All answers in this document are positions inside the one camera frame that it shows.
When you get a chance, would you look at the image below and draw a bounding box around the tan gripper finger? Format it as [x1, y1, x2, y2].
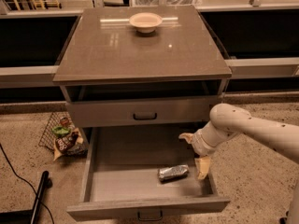
[178, 133, 193, 143]
[194, 156, 211, 180]

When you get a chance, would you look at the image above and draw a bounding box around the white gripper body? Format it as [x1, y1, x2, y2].
[192, 126, 220, 156]

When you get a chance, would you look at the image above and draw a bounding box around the silver redbull can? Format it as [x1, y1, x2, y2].
[158, 164, 189, 182]

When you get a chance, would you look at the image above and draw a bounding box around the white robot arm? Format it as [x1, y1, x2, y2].
[178, 103, 299, 164]

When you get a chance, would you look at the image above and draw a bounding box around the closed grey top drawer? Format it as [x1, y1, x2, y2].
[66, 96, 221, 128]

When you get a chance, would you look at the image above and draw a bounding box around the grey drawer cabinet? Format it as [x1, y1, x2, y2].
[52, 5, 233, 222]

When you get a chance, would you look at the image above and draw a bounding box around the open grey middle drawer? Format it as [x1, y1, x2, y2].
[67, 124, 230, 221]

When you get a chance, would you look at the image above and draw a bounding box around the small red can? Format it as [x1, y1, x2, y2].
[60, 117, 70, 127]

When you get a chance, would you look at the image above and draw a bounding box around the brown snack bag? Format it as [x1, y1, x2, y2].
[53, 132, 86, 161]

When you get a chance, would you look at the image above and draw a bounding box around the white paper bowl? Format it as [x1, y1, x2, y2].
[129, 12, 163, 34]

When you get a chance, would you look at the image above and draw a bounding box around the green snack item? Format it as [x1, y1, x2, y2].
[51, 126, 70, 138]

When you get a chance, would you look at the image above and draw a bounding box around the black stand bar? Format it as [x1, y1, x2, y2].
[0, 171, 50, 224]

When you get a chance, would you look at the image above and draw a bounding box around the grey metal railing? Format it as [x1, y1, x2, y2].
[0, 0, 299, 90]

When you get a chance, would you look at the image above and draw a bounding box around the black wire basket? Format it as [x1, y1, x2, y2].
[38, 112, 75, 151]

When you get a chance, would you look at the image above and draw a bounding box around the black cable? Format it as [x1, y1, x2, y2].
[0, 143, 55, 224]

